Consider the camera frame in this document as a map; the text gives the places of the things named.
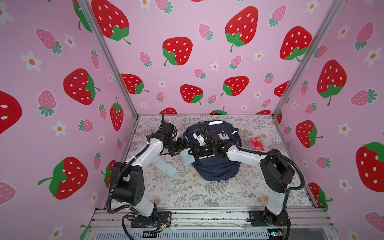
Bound navy blue student backpack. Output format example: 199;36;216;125
183;120;241;182

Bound light blue calculator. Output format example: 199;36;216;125
180;148;196;167

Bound light blue pencil case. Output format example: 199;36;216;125
151;155;178;179

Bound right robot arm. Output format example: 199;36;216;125
186;130;295;226

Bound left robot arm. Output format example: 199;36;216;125
106;114;189;218

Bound red card pack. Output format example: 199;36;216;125
250;138;265;152

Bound clear plastic box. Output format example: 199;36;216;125
242;139;252;149

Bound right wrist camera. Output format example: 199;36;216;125
193;133;206;146

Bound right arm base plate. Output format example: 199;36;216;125
247;209;292;227

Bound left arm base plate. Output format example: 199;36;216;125
131;211;172;228

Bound aluminium front rail frame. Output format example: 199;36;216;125
84;207;341;240

